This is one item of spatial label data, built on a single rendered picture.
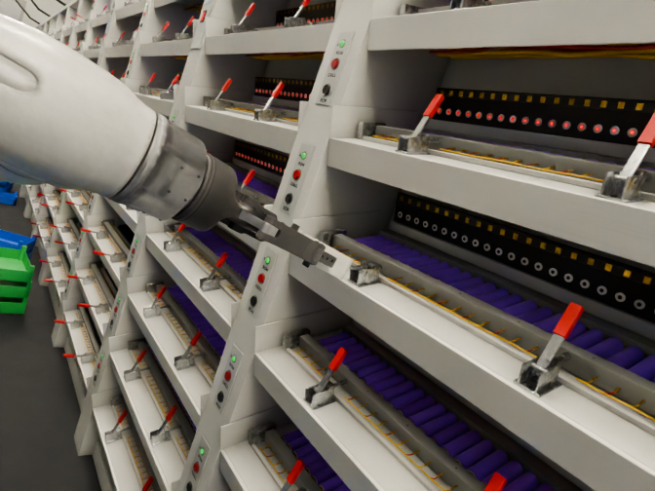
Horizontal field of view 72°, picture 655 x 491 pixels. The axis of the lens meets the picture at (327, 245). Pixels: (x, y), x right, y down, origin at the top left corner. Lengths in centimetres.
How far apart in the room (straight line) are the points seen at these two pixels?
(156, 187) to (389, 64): 50
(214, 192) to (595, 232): 35
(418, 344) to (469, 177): 20
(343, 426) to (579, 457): 31
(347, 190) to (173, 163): 42
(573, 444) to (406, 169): 35
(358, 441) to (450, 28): 55
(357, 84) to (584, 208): 42
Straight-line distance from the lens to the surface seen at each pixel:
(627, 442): 47
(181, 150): 43
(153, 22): 208
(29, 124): 39
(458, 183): 55
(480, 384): 51
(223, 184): 45
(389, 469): 62
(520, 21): 60
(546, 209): 49
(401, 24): 73
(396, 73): 82
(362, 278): 62
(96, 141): 40
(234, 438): 89
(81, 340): 199
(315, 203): 75
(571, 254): 64
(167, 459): 115
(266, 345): 80
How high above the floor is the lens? 105
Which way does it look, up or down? 7 degrees down
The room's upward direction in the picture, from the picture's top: 20 degrees clockwise
